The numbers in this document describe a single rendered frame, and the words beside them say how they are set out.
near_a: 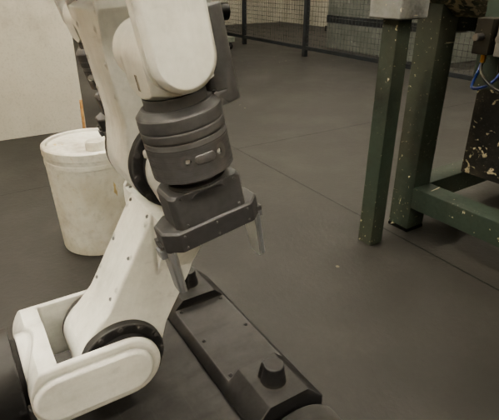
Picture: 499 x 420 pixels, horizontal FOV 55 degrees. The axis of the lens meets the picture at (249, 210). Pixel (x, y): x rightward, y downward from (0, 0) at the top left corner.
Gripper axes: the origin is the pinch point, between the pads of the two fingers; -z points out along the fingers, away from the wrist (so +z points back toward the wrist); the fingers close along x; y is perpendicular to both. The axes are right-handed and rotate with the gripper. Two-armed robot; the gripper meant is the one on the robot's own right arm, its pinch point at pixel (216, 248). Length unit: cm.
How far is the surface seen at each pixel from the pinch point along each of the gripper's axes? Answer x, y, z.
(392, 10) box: 89, 61, 7
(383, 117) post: 86, 64, -24
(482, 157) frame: 125, 57, -52
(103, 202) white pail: 1, 103, -33
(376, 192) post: 81, 64, -50
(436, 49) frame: 108, 63, -10
